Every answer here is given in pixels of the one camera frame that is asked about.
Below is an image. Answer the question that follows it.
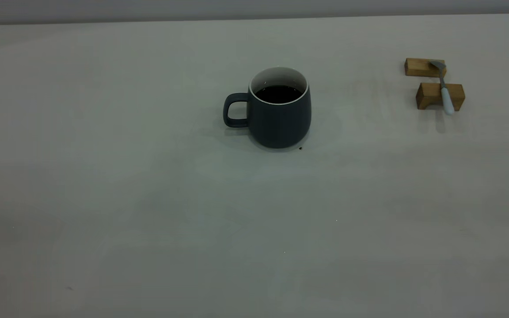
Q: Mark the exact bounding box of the flat rectangular wooden block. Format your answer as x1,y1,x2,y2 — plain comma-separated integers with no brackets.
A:
404,58,447,78

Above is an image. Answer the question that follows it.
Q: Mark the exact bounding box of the dark coffee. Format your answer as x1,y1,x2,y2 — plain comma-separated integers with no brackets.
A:
254,85,304,105

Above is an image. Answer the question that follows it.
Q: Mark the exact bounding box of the arched wooden block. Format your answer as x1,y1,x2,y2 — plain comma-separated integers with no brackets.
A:
416,82,466,111

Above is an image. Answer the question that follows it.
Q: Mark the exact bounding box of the spoon with pale blue handle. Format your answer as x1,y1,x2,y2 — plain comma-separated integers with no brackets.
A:
429,61,455,116

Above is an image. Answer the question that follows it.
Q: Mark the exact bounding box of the dark grey mug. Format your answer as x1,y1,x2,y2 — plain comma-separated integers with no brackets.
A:
223,66,312,149

